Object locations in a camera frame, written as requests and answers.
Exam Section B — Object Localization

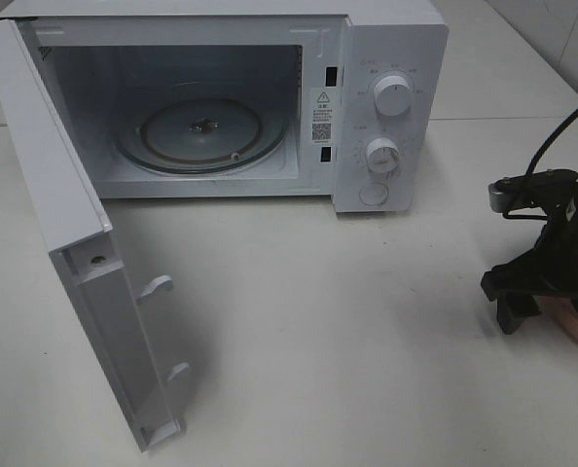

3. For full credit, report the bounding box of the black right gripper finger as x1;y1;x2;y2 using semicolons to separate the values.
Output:
496;294;537;335

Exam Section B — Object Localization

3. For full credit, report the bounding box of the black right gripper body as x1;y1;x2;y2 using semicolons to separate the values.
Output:
481;187;578;313

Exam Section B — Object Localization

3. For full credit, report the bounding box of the pink plate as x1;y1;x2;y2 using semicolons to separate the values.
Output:
535;297;578;344

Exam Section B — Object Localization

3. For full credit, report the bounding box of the round white door button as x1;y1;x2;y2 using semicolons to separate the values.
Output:
359;183;388;206

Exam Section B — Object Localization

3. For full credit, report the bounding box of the white microwave door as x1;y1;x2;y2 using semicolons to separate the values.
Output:
0;19;184;450

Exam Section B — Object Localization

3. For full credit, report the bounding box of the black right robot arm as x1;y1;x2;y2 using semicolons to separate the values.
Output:
481;169;578;335

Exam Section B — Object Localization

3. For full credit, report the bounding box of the lower white microwave knob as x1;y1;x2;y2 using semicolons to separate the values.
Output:
365;137;400;174

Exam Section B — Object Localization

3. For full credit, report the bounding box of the white microwave knob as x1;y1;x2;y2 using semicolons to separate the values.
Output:
365;137;400;174
372;71;414;117

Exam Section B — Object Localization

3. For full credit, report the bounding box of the upper white microwave knob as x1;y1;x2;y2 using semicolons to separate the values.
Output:
372;71;414;117

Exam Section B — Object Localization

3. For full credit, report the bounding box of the white microwave oven body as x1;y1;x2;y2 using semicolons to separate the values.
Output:
0;1;449;213

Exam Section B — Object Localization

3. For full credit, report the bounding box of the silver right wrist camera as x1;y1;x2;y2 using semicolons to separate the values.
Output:
488;169;578;214

